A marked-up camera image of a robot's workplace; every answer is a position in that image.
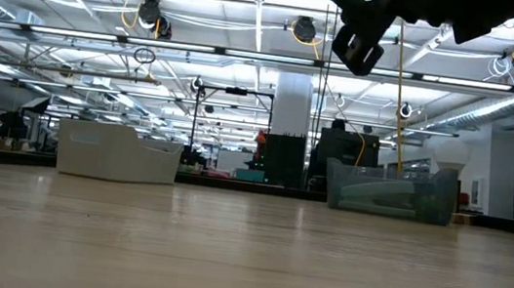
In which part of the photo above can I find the teal box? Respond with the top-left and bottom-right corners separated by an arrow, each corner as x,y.
234,167 -> 266,185

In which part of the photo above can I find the thick yellow cable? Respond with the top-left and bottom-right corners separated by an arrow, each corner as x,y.
381,21 -> 421,174

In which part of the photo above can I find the white bulb lamp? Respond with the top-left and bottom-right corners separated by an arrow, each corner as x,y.
431,136 -> 474,177

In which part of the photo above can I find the black equipment cabinet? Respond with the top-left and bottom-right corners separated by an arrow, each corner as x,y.
260,132 -> 309,189

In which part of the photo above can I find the long light strip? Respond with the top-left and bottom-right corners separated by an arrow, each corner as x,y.
0,18 -> 514,94

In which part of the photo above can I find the thin black cable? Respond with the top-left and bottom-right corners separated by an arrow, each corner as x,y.
302,0 -> 333,190
311,5 -> 340,191

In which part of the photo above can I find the black monitor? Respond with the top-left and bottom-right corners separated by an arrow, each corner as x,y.
317,127 -> 382,171

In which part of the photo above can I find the person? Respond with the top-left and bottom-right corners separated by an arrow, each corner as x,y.
306,115 -> 347,181

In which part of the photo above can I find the grey translucent storage bin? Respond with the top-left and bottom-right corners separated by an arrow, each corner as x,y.
320,152 -> 462,227

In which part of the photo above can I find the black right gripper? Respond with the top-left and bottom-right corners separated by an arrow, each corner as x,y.
307,0 -> 455,87

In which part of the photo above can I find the black metal frame rig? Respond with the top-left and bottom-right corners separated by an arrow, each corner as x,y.
186,83 -> 276,176

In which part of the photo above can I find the black aluminium table frame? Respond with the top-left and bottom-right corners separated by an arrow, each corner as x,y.
0,145 -> 514,237

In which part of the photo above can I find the thin yellow cable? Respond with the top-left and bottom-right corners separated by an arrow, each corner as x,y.
274,19 -> 381,169

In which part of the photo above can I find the black coiled cable loop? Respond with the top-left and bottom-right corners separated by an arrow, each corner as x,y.
132,45 -> 159,66

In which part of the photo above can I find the white plastic storage bin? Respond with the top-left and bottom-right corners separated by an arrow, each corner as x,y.
53,116 -> 186,190

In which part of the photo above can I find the small black cable reel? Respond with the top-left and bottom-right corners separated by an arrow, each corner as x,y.
188,75 -> 205,95
397,101 -> 415,122

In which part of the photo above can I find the white square pillar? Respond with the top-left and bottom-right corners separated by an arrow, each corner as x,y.
270,71 -> 316,140

